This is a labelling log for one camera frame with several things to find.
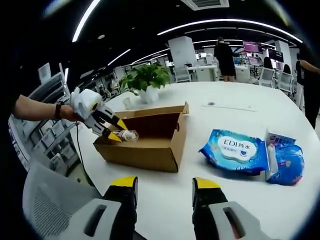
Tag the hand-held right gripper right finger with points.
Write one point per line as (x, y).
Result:
(207, 202)

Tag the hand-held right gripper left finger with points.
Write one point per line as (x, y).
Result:
(122, 200)

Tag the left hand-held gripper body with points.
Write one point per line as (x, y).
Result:
(86, 103)

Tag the brown cardboard shoe box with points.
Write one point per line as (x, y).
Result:
(140, 155)

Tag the blue soft wet wipes pack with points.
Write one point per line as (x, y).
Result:
(235, 152)

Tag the blue white soft tissue pack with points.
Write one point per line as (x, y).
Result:
(290, 165)

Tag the white purple small box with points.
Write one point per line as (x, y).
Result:
(280, 137)

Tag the person's left hand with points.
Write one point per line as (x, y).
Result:
(68, 113)

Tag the black wristband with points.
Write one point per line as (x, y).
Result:
(58, 111)

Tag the metal storage shelf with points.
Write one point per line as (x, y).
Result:
(50, 87)

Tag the green potted plant white pot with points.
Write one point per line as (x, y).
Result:
(147, 76)

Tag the short ceiling light strip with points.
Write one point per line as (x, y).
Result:
(120, 57)

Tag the grey mesh office chair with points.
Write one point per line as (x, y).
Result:
(50, 200)

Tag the white office chair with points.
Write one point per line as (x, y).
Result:
(266, 77)
(182, 73)
(285, 82)

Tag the white pillar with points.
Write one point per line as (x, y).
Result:
(182, 51)

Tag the ceiling air conditioner vent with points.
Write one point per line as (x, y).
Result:
(205, 3)

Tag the long curved ceiling light strip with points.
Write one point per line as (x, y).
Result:
(225, 23)

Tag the pink display screen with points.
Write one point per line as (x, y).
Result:
(252, 47)

